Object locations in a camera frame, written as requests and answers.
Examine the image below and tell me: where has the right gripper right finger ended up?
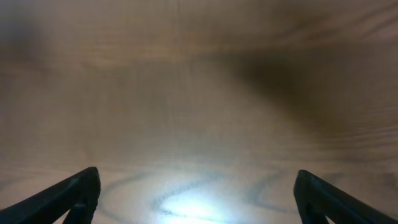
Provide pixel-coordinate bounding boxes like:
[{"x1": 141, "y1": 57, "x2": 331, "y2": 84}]
[{"x1": 294, "y1": 170, "x2": 397, "y2": 224}]

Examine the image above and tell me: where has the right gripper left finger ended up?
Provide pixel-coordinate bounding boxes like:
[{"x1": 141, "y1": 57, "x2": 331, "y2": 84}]
[{"x1": 1, "y1": 167, "x2": 101, "y2": 224}]

